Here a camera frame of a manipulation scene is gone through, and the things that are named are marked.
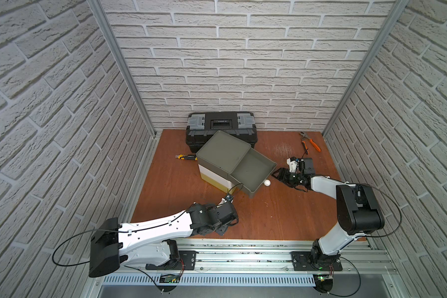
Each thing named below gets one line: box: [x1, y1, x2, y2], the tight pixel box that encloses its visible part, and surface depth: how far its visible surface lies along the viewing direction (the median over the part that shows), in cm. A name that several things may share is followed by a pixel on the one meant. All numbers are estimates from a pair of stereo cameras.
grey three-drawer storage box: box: [195, 129, 278, 199], surface depth 86 cm
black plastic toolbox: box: [185, 111, 258, 153], surface depth 102 cm
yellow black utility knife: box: [175, 154, 199, 161], surface depth 109 cm
